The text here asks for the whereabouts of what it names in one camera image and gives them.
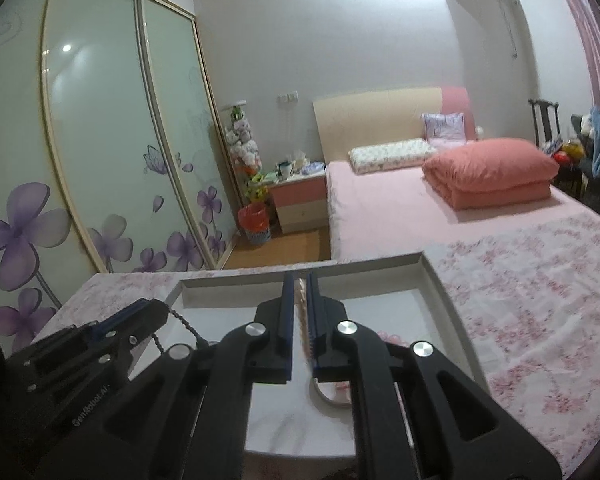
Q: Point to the beige pink headboard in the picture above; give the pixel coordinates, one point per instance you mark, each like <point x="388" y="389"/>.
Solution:
<point x="378" y="117"/>

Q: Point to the silver cuff bangle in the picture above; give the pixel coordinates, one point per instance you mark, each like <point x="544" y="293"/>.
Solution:
<point x="334" y="394"/>

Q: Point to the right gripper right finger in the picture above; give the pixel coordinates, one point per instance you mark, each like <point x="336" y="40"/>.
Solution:
<point x="416" y="414"/>

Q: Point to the red waste bin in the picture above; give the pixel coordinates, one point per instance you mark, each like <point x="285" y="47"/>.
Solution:
<point x="254" y="221"/>

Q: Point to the pink nightstand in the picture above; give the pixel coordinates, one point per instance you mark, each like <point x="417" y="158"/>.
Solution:
<point x="301" y="202"/>

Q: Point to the floral white pillow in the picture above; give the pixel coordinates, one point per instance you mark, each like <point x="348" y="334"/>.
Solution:
<point x="390" y="156"/>

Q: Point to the wall socket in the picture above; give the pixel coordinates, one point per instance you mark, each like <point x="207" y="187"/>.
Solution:
<point x="287" y="98"/>

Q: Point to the sliding wardrobe floral doors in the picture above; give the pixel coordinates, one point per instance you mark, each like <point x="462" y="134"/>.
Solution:
<point x="110" y="154"/>

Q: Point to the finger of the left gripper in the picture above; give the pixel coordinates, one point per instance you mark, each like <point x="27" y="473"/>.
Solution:
<point x="119" y="335"/>

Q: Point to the pink bed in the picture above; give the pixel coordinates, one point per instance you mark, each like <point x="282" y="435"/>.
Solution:
<point x="397" y="212"/>

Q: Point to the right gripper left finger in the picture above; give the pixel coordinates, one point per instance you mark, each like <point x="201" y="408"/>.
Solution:
<point x="185" y="415"/>

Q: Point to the white mug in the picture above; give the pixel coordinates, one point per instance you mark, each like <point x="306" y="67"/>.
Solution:
<point x="285" y="170"/>

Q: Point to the lilac pillow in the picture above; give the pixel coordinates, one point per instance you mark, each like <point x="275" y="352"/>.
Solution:
<point x="444" y="130"/>

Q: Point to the folded salmon duvet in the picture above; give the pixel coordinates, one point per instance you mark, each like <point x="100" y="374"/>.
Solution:
<point x="491" y="173"/>

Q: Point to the plush toy column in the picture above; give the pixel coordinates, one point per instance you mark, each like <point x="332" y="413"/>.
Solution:
<point x="243" y="151"/>

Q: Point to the floral pink tablecloth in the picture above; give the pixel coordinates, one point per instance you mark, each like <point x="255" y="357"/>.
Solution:
<point x="529" y="300"/>

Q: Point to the dark wooden chair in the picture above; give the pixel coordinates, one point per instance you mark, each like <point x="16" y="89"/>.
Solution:
<point x="545" y="120"/>

